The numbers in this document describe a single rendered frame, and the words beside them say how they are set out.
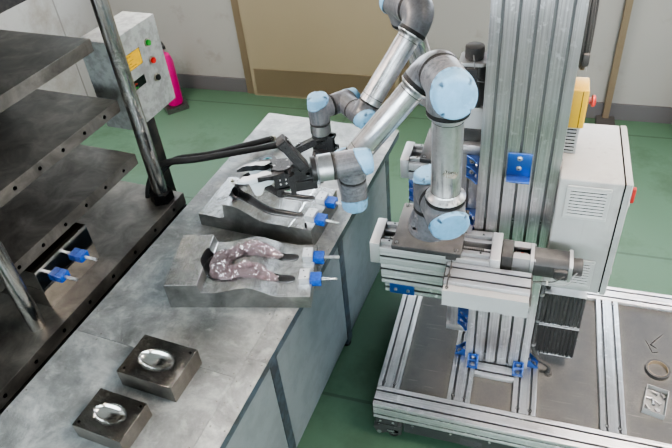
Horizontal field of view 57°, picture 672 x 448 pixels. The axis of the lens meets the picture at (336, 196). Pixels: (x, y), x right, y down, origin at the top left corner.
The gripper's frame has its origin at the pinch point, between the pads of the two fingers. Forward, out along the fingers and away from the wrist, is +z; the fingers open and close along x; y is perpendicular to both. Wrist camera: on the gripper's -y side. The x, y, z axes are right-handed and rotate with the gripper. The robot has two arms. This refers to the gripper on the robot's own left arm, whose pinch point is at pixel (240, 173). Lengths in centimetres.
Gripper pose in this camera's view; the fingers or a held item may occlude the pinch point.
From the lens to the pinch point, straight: 166.8
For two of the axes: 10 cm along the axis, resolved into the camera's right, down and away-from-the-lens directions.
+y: 1.0, 8.6, 5.0
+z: -9.8, 1.6, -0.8
